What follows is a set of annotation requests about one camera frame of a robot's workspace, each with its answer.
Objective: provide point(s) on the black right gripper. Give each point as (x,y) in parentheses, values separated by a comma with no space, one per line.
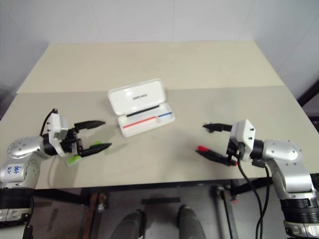
(234,150)

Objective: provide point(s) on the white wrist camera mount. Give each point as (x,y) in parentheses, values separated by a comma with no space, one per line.
(246,134)
(53,139)

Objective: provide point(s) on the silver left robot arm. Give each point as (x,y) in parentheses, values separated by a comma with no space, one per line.
(22,147)

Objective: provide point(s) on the dark rounded shape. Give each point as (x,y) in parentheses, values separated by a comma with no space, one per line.
(190,222)
(132,225)

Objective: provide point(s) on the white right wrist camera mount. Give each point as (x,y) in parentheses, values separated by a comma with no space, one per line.
(246,134)

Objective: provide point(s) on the black table frame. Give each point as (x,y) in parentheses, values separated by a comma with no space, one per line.
(62,195)

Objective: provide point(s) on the black pen with red cap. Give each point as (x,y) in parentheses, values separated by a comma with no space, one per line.
(202,148)

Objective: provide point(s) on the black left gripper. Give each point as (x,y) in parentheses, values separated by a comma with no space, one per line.
(71,145)

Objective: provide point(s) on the white open pencil case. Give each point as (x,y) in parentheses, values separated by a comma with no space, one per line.
(135,98)

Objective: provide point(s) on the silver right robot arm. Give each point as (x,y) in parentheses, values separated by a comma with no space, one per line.
(281,152)

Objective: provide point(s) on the black tape strip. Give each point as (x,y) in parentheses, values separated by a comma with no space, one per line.
(160,201)

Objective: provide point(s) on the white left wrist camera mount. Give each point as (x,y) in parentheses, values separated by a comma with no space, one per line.
(53,139)

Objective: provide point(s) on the grey metal table leg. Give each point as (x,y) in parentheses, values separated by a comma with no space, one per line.
(225,211)

